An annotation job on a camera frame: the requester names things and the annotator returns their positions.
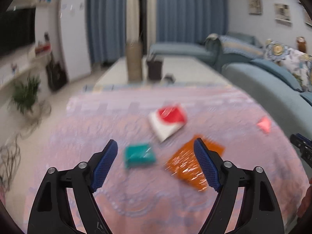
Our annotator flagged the pink snack packet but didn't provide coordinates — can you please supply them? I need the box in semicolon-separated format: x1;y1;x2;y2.
257;116;271;134

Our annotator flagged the floral long pillow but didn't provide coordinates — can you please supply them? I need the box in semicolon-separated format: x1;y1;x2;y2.
264;39;311;92

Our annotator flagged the orange foil wrapper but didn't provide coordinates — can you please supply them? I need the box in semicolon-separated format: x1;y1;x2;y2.
165;134;225;192

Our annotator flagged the brown monkey plush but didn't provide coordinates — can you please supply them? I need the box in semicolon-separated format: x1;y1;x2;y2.
296;36;307;53

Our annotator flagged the teal small packet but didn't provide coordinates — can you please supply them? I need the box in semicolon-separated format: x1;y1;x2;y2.
124;144;157;168

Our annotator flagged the pink patterned table cloth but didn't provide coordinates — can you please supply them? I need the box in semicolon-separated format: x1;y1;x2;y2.
24;86;309;233

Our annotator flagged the teal fabric sofa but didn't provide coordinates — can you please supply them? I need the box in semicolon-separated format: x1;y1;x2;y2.
149;33;311;138

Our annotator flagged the green potted plant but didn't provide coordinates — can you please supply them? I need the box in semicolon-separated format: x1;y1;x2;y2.
11;75;41;114

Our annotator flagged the red white snack bag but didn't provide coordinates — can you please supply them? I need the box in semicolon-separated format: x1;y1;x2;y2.
148;105;187;142

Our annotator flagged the black guitar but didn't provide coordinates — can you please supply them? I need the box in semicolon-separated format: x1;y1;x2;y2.
45;52;68;92

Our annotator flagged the white coffee table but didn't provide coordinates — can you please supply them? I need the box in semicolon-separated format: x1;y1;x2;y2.
95;56;230;88

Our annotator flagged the black car key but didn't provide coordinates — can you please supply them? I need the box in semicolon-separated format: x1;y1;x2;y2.
164;74;176;84

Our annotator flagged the black cup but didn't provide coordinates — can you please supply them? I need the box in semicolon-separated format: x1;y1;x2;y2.
146;55;163;81

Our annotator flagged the blue curtain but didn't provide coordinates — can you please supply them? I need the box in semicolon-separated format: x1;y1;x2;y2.
86;0;228;63

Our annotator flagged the brown thermos flask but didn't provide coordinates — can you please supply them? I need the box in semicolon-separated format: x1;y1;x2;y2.
126;41;143;82

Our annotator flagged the black television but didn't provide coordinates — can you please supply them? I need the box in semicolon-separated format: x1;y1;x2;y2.
0;8;36;57

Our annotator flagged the white refrigerator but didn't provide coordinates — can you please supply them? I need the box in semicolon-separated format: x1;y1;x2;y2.
59;0;91;82

